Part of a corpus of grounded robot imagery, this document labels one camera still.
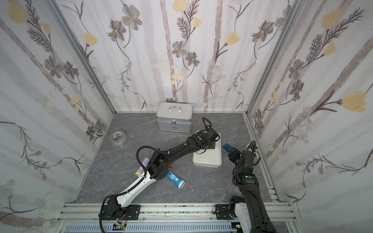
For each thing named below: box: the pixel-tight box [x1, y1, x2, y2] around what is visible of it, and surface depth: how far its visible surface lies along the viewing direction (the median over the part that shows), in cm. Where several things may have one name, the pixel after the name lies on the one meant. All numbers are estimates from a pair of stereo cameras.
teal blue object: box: [222, 143, 233, 153], surface depth 100 cm
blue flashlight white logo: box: [167, 171, 186, 189], surface depth 84 cm
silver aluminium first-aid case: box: [155, 101, 194, 134], surface depth 103 cm
